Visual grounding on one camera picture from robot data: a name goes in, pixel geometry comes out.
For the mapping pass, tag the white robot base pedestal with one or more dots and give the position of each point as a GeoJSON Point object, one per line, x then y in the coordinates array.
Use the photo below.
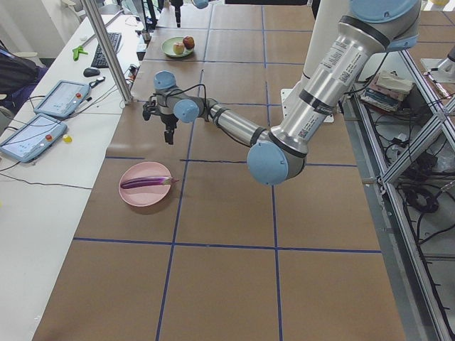
{"type": "Point", "coordinates": [313, 64]}

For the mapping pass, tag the pink green peach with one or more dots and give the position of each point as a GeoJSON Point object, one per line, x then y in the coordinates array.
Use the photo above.
{"type": "Point", "coordinates": [178, 48]}

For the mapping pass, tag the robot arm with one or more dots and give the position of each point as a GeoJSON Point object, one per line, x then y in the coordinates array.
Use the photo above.
{"type": "Point", "coordinates": [279, 153]}
{"type": "Point", "coordinates": [199, 4]}

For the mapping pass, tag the teach pendant tablet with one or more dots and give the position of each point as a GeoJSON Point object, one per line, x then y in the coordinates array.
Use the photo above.
{"type": "Point", "coordinates": [63, 99]}
{"type": "Point", "coordinates": [34, 138]}

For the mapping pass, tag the pink plate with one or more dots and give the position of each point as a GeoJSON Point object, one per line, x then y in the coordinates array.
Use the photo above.
{"type": "Point", "coordinates": [144, 196]}

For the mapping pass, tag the near teach pendant tablet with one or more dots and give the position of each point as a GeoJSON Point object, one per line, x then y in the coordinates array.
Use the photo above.
{"type": "Point", "coordinates": [34, 138]}

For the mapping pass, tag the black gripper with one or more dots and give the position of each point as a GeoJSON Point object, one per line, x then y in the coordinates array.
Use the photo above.
{"type": "Point", "coordinates": [170, 122]}
{"type": "Point", "coordinates": [176, 8]}

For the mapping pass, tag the red green pomegranate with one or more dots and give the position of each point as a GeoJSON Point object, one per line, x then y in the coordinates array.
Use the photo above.
{"type": "Point", "coordinates": [188, 42]}

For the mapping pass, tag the yellow small object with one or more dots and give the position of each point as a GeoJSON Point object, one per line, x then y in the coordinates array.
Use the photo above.
{"type": "Point", "coordinates": [67, 138]}

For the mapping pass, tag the green plastic clamp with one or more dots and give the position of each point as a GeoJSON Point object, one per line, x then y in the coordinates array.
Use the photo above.
{"type": "Point", "coordinates": [78, 51]}

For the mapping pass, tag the aluminium frame post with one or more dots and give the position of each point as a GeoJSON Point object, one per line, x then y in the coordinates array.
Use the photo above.
{"type": "Point", "coordinates": [100, 31]}

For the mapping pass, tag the purple eggplant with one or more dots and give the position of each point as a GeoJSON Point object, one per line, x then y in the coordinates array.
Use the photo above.
{"type": "Point", "coordinates": [147, 181]}

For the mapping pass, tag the person in dark clothes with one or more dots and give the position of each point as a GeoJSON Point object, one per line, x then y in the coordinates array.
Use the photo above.
{"type": "Point", "coordinates": [19, 77]}

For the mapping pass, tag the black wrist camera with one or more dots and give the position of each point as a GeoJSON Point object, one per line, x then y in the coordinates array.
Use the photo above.
{"type": "Point", "coordinates": [149, 109]}

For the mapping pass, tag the aluminium frame rail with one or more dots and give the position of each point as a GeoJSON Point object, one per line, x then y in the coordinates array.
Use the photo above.
{"type": "Point", "coordinates": [409, 154]}

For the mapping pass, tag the far teach pendant tablet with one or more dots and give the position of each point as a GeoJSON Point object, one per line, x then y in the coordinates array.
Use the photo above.
{"type": "Point", "coordinates": [63, 99]}

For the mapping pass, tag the green plate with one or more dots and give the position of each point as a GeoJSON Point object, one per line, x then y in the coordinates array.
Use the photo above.
{"type": "Point", "coordinates": [167, 47]}

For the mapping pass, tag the black computer mouse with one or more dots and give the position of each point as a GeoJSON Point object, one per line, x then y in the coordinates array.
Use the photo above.
{"type": "Point", "coordinates": [91, 72]}

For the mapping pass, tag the stack of books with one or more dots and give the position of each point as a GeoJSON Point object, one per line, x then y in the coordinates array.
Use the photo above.
{"type": "Point", "coordinates": [386, 91]}

